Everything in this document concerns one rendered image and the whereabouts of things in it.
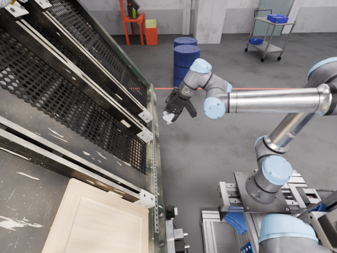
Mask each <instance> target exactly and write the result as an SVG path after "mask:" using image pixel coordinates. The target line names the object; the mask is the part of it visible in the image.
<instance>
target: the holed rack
mask: <svg viewBox="0 0 337 253"><path fill-rule="evenodd" d="M151 109H152V133H153V140H152V148H153V188H154V196H155V206H154V228H155V233H159V228H158V204H157V179H156V155H155V131H154V106H153V84H152V83H151Z"/></svg>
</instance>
